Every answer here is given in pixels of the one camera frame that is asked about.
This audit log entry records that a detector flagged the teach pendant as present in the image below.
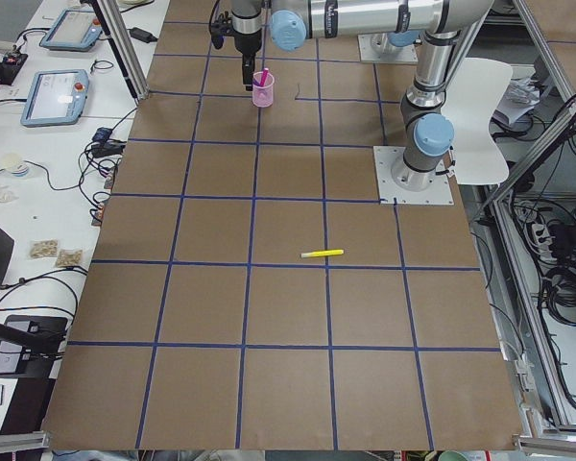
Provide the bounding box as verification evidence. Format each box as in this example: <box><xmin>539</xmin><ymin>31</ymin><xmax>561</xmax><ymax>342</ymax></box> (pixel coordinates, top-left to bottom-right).
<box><xmin>20</xmin><ymin>69</ymin><xmax>89</xmax><ymax>128</ymax></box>
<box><xmin>39</xmin><ymin>9</ymin><xmax>103</xmax><ymax>52</ymax></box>

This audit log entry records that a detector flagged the pink mesh cup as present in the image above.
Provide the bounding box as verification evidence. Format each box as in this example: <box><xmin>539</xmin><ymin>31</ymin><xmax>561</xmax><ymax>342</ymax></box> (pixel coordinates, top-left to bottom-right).
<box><xmin>252</xmin><ymin>70</ymin><xmax>275</xmax><ymax>108</ymax></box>

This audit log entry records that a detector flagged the upper teach pendant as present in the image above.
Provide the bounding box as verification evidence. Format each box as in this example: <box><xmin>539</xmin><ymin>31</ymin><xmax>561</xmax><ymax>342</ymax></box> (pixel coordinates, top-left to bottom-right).
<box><xmin>39</xmin><ymin>9</ymin><xmax>103</xmax><ymax>52</ymax></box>

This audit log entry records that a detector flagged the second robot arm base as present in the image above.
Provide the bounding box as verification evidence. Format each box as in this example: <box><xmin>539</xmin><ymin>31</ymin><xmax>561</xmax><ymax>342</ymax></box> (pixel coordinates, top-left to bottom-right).
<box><xmin>358</xmin><ymin>31</ymin><xmax>420</xmax><ymax>65</ymax></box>

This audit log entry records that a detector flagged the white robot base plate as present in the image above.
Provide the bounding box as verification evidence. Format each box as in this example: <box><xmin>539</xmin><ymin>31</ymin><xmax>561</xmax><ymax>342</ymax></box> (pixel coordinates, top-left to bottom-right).
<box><xmin>373</xmin><ymin>146</ymin><xmax>454</xmax><ymax>206</ymax></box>

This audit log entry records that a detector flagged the snack bag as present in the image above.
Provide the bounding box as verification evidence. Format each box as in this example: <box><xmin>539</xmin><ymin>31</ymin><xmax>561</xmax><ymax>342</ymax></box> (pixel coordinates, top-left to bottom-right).
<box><xmin>55</xmin><ymin>249</ymin><xmax>84</xmax><ymax>268</ymax></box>
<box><xmin>28</xmin><ymin>239</ymin><xmax>60</xmax><ymax>259</ymax></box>

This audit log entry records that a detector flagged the black power adapter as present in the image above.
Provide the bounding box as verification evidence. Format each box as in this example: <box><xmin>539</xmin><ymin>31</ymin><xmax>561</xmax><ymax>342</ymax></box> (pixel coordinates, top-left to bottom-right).
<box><xmin>129</xmin><ymin>27</ymin><xmax>157</xmax><ymax>43</ymax></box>

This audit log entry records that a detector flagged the lower teach pendant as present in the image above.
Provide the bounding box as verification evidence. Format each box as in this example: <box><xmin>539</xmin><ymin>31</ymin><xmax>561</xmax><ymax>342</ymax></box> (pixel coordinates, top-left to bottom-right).
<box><xmin>20</xmin><ymin>69</ymin><xmax>89</xmax><ymax>128</ymax></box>

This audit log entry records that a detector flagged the black monitor stand base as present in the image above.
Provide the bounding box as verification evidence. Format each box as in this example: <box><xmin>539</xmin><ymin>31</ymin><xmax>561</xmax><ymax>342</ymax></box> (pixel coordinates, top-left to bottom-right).
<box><xmin>0</xmin><ymin>315</ymin><xmax>67</xmax><ymax>378</ymax></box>

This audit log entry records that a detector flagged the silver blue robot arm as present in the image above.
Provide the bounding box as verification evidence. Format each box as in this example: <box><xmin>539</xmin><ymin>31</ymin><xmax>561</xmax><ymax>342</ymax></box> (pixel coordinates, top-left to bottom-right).
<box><xmin>208</xmin><ymin>1</ymin><xmax>492</xmax><ymax>173</ymax></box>

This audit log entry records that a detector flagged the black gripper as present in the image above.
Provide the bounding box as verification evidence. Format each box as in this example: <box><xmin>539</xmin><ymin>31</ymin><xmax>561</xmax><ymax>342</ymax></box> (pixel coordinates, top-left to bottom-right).
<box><xmin>209</xmin><ymin>12</ymin><xmax>261</xmax><ymax>91</ymax></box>

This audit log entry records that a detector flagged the white chair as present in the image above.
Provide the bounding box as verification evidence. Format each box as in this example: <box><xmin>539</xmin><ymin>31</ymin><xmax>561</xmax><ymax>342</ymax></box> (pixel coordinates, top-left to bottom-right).
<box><xmin>442</xmin><ymin>58</ymin><xmax>513</xmax><ymax>185</ymax></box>

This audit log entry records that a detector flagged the right snack bag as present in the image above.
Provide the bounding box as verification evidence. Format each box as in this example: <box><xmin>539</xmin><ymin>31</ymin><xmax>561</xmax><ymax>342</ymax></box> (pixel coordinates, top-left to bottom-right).
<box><xmin>55</xmin><ymin>249</ymin><xmax>84</xmax><ymax>268</ymax></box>

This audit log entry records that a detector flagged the left snack bag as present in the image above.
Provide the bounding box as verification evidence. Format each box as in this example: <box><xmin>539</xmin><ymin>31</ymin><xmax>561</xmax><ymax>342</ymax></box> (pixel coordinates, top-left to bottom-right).
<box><xmin>28</xmin><ymin>239</ymin><xmax>60</xmax><ymax>259</ymax></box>

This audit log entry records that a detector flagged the pink highlighter pen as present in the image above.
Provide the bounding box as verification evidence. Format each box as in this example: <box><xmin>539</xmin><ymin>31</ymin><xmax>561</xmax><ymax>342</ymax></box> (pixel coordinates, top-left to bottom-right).
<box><xmin>253</xmin><ymin>68</ymin><xmax>270</xmax><ymax>88</ymax></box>

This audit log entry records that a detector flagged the yellow highlighter pen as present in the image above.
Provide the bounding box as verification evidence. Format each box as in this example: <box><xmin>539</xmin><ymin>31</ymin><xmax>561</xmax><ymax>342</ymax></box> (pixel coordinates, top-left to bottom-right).
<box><xmin>300</xmin><ymin>249</ymin><xmax>345</xmax><ymax>259</ymax></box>

